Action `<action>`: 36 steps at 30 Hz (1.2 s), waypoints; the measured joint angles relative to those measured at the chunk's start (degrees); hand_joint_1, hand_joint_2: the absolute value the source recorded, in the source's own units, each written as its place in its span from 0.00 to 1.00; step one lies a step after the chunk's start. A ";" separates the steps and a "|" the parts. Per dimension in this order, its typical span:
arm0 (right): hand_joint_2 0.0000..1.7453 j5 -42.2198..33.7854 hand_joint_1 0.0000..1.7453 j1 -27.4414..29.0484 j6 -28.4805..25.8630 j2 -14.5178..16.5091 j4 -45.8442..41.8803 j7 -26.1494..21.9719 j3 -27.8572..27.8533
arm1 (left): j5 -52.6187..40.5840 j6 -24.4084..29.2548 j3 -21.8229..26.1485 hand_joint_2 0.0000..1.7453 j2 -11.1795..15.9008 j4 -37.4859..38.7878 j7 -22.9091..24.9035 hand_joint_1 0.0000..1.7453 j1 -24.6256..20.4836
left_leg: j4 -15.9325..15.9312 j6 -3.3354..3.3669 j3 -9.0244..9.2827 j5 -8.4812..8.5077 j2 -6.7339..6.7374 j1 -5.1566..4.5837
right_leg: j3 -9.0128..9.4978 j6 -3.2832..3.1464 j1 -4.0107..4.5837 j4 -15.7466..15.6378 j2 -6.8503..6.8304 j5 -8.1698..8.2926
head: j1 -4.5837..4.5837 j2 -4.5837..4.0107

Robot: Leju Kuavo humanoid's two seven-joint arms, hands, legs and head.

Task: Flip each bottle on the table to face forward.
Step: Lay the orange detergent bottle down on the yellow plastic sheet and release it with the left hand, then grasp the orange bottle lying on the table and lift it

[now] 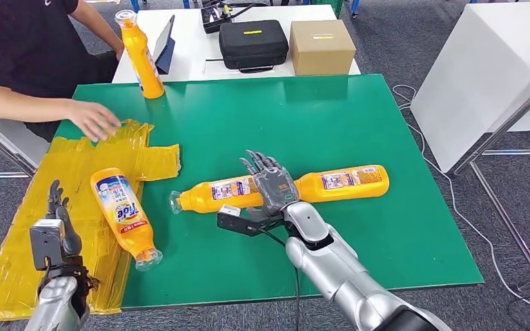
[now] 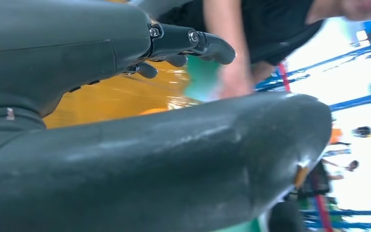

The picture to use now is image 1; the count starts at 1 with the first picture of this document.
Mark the person's left hand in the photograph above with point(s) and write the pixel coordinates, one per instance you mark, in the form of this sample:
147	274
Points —
119	51

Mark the person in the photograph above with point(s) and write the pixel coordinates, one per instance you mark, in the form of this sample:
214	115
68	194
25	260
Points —
18	45

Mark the person's right forearm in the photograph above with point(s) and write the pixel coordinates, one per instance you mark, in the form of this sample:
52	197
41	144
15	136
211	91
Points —
27	107

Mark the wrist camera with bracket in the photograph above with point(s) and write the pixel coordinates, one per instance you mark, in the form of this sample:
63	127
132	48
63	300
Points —
242	224
45	244

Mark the green crate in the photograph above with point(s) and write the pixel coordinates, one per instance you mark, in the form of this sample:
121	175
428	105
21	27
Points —
329	4

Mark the person's right hand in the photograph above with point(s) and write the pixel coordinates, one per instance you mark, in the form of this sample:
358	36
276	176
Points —
93	119

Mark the black controller device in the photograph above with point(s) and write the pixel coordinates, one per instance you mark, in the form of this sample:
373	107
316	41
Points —
214	18

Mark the yellow plastic sheet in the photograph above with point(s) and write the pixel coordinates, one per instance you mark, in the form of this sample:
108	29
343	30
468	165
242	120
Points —
64	192

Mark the steel stand leg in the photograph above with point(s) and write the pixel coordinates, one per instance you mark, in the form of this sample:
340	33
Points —
498	132
4	153

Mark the tablet in blue case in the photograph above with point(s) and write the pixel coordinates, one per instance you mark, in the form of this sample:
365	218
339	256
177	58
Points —
166	50

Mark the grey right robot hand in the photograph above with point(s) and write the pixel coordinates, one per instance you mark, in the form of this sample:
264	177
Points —
274	187

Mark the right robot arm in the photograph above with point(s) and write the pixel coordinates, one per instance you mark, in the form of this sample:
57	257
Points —
338	269

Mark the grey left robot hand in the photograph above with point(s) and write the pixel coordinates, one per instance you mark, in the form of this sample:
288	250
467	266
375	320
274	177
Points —
69	233

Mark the blue rack leg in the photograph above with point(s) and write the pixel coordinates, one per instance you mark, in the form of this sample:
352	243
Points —
354	7
134	4

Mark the white table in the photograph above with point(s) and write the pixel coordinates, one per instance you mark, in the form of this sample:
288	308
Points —
192	59
18	132
475	68

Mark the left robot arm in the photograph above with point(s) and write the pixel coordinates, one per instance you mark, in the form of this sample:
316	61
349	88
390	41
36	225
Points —
54	301

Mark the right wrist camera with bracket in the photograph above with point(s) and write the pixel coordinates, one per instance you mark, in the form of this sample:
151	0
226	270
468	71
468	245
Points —
242	224

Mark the person's left forearm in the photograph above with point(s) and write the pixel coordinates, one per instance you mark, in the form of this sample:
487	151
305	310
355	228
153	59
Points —
96	23

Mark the orange detergent bottle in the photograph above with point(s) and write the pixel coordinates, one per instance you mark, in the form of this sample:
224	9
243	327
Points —
128	233
201	200
352	195
148	75

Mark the black zip carrying case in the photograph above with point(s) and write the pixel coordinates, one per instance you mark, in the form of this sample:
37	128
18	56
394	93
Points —
253	45

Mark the brown cardboard box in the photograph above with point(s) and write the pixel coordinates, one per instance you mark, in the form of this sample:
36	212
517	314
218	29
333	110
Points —
322	50

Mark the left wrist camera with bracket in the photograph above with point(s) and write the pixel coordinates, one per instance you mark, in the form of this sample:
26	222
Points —
45	244

